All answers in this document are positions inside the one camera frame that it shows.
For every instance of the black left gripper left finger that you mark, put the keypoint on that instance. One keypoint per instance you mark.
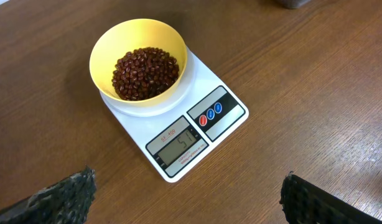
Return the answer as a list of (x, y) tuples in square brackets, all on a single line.
[(68, 201)]

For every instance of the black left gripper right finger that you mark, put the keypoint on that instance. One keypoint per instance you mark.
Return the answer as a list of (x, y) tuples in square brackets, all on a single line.
[(305, 203)]

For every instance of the white digital kitchen scale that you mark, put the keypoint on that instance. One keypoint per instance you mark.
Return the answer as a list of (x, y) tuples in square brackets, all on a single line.
[(178, 133)]

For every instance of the red beans in bowl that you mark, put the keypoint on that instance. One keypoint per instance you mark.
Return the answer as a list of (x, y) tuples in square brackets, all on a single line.
[(144, 73)]

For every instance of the yellow plastic bowl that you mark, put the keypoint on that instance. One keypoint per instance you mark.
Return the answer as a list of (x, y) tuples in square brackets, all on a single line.
[(130, 35)]

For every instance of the clear plastic bean container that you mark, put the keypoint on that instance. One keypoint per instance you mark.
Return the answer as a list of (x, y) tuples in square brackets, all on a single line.
[(292, 4)]

